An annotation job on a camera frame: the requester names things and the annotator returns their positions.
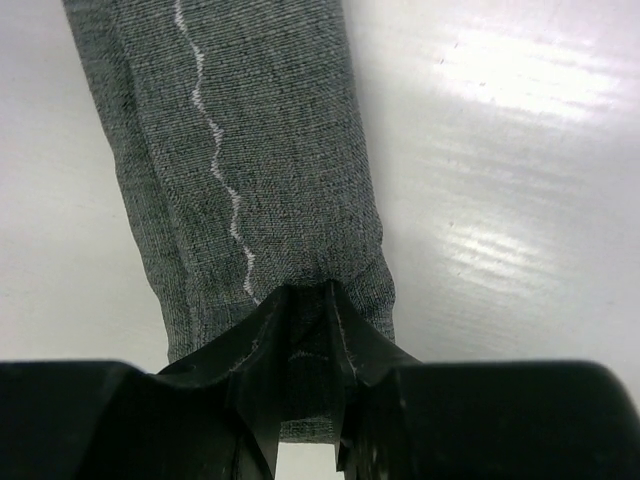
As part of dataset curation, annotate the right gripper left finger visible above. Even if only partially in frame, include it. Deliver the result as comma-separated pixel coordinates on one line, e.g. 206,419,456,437
1,287,290,479

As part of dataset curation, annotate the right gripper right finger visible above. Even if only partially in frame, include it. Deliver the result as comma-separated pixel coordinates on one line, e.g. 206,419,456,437
324,281,639,479

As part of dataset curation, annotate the grey cloth napkin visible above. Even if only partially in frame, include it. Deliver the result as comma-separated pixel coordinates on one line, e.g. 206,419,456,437
64,1,395,444

